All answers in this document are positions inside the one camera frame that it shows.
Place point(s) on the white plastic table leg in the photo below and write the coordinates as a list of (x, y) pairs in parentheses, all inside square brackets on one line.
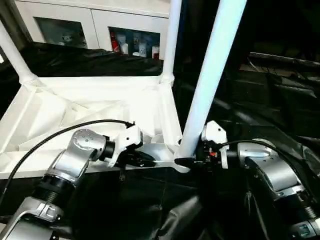
[(212, 75), (171, 35), (15, 55)]

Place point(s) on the white plastic table top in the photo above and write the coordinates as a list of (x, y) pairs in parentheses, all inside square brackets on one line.
[(50, 105)]

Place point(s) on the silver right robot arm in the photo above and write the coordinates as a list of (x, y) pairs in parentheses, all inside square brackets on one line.
[(270, 170)]

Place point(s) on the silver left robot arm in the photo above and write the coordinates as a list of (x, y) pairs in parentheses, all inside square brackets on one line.
[(75, 155)]

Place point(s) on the black mat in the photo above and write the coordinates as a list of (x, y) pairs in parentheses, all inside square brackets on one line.
[(150, 210)]

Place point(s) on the patterned white cup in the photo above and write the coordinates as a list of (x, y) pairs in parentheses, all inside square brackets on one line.
[(142, 46)]

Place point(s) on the white cabinet with glass doors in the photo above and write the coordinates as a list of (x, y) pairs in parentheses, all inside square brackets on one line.
[(100, 25)]

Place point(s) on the grey window curtain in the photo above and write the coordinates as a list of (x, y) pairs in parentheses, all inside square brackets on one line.
[(10, 12)]

